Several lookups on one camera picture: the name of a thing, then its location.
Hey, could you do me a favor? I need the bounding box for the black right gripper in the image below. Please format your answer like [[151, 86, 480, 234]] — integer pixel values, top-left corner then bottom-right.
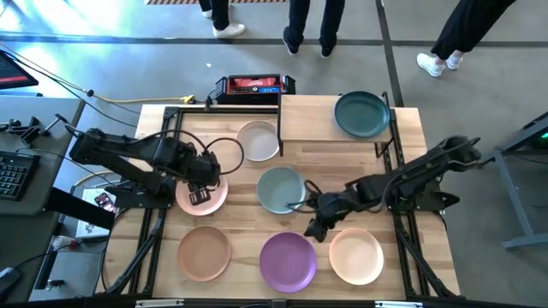
[[304, 191, 360, 244]]

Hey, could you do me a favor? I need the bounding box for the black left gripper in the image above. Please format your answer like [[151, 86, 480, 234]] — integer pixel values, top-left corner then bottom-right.
[[183, 151, 222, 207]]

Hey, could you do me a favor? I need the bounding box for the pink plate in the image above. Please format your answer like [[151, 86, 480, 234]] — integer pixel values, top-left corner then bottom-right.
[[175, 173, 229, 217]]

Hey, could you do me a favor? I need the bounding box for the purple plate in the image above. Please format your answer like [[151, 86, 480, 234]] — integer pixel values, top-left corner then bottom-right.
[[259, 232, 318, 294]]

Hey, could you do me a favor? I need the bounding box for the cream plate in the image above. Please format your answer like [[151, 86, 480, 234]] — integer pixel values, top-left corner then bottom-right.
[[328, 227, 385, 287]]

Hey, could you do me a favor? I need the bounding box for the terracotta brown plate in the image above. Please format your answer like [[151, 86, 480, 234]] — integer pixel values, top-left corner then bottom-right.
[[176, 225, 233, 282]]

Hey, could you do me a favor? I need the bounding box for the light blue-green plate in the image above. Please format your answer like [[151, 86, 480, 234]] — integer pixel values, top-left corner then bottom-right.
[[256, 166, 307, 215]]

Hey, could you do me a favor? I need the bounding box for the pale grey plate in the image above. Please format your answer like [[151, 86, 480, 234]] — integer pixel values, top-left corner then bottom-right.
[[236, 120, 280, 163]]

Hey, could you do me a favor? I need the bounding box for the smartphone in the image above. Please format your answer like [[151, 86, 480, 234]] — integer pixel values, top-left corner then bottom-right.
[[94, 192, 117, 214]]

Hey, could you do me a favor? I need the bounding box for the white flat box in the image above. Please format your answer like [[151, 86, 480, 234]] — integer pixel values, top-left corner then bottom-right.
[[75, 187, 117, 240]]

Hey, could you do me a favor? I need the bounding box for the red black power station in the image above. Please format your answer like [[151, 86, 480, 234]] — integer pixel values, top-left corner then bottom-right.
[[214, 74, 297, 106]]

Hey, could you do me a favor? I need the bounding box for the person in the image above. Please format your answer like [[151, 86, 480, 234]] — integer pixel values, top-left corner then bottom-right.
[[416, 0, 517, 79], [198, 0, 247, 39], [282, 0, 346, 59]]

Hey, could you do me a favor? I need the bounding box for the black keyboard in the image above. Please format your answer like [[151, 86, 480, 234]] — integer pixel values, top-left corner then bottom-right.
[[0, 150, 42, 202]]

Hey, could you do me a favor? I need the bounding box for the black clamp tool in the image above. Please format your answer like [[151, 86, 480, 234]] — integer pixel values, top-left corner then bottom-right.
[[0, 113, 69, 145]]

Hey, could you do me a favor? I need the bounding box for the grey desk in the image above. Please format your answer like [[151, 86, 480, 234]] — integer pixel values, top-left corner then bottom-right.
[[0, 94, 86, 217]]

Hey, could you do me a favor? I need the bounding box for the grey metal table stand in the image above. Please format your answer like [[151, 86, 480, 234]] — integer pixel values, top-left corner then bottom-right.
[[479, 111, 548, 251]]

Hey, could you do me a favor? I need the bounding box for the black desk monitor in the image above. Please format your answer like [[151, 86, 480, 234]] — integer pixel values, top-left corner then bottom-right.
[[0, 50, 39, 91]]

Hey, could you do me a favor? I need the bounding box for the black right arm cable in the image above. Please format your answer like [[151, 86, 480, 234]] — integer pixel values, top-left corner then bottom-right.
[[286, 179, 326, 214]]

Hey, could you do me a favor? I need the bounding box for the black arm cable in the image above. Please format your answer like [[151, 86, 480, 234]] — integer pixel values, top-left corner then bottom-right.
[[204, 136, 246, 176], [286, 179, 326, 214]]

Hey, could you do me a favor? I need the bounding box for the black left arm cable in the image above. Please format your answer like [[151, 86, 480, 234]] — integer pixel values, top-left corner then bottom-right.
[[204, 136, 246, 176]]

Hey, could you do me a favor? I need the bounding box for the black aluminium table frame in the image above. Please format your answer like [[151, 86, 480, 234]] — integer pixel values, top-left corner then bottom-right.
[[96, 91, 462, 308]]

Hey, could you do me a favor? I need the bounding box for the wooden rack with black frame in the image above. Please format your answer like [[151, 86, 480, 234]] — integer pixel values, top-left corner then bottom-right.
[[277, 91, 397, 158]]

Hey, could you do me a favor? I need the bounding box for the black floor cable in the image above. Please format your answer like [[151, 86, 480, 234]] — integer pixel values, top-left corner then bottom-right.
[[0, 42, 138, 129]]

